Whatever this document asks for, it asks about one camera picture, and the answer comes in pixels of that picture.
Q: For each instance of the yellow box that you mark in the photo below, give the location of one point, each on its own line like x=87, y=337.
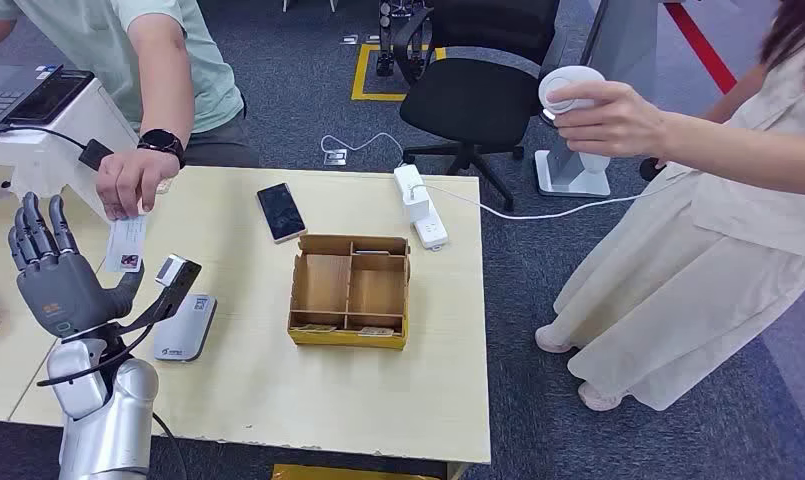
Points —
x=349, y=474

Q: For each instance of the grey card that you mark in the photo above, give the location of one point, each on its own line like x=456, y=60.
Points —
x=372, y=252

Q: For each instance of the crumpled white paper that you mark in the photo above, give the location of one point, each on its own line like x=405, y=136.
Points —
x=34, y=185

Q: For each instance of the white power strip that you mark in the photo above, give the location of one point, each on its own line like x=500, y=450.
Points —
x=432, y=232

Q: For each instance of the person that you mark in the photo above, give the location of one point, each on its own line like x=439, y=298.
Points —
x=110, y=40
x=707, y=278

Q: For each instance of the small black round object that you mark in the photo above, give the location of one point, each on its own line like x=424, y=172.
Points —
x=652, y=170

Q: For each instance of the small grey round object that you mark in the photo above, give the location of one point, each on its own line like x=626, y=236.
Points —
x=0, y=190

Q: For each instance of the white handheld device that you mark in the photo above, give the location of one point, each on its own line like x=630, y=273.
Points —
x=564, y=79

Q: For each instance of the yellow floor tape square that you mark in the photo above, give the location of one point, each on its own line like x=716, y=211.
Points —
x=361, y=73

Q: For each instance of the black smartphone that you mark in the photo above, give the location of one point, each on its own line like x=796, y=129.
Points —
x=281, y=212

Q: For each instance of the white charger plug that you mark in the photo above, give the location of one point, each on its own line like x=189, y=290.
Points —
x=416, y=204

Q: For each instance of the black metal frame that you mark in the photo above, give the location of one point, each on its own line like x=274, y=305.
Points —
x=384, y=40

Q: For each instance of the grey kiosk stand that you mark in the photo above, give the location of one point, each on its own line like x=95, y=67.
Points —
x=627, y=40

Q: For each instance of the pale pink sneaker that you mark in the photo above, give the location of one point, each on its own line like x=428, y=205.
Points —
x=551, y=339
x=597, y=399

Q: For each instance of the black adapter box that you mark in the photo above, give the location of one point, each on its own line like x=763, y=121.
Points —
x=94, y=154

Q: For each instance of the black office chair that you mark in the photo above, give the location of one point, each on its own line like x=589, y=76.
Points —
x=468, y=99

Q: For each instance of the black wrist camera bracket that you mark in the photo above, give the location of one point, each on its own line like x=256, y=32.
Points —
x=177, y=295

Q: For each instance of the wooden divided organizer box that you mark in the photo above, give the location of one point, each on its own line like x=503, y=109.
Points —
x=329, y=281

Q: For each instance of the white ID card with photo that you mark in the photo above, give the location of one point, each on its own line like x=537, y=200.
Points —
x=125, y=242

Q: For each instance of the white furniture legs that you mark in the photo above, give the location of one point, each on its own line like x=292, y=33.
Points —
x=286, y=4

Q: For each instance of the white display stand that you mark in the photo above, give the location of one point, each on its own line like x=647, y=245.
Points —
x=44, y=152

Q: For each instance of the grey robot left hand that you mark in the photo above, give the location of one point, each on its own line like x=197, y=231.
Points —
x=64, y=291

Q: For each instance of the silver floor socket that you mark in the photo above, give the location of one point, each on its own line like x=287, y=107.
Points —
x=335, y=158

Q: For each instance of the person's left forearm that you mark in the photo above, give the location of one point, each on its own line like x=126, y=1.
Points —
x=167, y=99
x=740, y=149

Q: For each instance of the person's left hand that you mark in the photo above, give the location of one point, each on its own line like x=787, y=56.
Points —
x=620, y=122
x=130, y=182

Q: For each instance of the red floor tape line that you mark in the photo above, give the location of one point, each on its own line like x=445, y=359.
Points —
x=700, y=46

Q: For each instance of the black wristwatch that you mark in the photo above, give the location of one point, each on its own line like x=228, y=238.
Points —
x=160, y=141

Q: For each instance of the grey-white card reader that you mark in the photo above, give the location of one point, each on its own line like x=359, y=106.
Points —
x=186, y=331

